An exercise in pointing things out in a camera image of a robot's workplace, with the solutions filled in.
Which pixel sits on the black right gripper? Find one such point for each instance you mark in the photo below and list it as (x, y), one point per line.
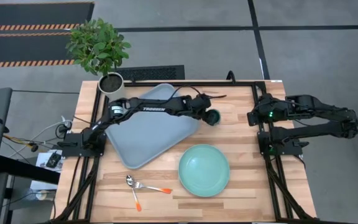
(273, 110)

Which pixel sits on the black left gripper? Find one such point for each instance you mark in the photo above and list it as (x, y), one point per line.
(203, 104)

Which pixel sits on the dark green cup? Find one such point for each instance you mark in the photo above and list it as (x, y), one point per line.
(215, 117)

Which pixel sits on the mint green plate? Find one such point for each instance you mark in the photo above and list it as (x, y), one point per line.
(204, 170)

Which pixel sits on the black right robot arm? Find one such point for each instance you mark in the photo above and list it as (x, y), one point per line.
(319, 130)

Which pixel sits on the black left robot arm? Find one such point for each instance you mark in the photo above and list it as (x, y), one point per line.
(154, 108)

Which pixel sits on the grey plastic tray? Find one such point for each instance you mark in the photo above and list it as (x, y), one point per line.
(154, 137)

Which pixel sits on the black grille floor mat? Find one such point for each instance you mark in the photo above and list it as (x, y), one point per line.
(151, 73)

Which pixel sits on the white plant pot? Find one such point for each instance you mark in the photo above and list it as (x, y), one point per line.
(110, 84)

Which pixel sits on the green leafy plant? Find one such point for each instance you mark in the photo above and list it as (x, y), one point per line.
(98, 46)

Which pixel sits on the small black device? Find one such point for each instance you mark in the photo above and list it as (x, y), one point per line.
(53, 160)

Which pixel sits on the white paper sheet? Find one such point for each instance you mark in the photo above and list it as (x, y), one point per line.
(43, 177)

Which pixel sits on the black hazard-striped floor mat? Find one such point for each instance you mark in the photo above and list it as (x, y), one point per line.
(23, 48)
(36, 14)

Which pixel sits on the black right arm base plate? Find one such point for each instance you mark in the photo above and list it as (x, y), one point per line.
(291, 146)

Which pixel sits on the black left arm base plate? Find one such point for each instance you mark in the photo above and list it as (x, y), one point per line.
(73, 145)

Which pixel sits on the black aluminium table frame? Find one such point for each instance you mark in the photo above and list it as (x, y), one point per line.
(87, 186)

